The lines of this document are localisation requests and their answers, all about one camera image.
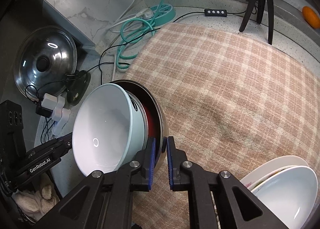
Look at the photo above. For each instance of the red steel bowl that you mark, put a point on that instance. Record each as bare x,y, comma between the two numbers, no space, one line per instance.
150,126

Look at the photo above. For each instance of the white plate with pink flowers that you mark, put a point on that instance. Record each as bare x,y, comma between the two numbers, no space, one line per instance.
270,168

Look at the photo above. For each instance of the light blue ceramic bowl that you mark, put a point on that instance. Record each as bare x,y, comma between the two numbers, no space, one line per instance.
108,131

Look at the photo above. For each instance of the orange tangerine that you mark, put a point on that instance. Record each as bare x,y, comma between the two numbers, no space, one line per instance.
311,17

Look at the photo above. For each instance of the black tripod stand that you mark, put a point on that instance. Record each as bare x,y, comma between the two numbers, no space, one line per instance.
260,12

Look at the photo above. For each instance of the large stainless steel bowl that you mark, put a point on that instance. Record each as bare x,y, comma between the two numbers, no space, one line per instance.
145,97

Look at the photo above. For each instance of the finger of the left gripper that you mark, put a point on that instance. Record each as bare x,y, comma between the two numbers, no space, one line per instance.
44,157

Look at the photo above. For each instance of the black inline light remote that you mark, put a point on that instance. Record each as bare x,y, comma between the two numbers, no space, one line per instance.
215,13

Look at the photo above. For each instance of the plaid checkered cloth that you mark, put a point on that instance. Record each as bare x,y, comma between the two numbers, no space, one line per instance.
231,102

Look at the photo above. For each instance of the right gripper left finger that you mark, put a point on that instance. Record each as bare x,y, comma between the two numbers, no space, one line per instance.
104,200

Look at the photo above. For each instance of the white power adapters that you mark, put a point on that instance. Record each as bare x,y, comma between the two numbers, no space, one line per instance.
59,114

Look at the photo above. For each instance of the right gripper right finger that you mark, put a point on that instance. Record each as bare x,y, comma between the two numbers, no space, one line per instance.
216,200

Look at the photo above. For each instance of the teal power strip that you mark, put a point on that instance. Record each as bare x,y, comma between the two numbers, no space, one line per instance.
165,14

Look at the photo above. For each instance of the left gloved hand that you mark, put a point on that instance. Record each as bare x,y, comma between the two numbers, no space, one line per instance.
36,204

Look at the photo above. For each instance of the white plate with leaf pattern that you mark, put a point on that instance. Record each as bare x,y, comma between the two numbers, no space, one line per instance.
290,194

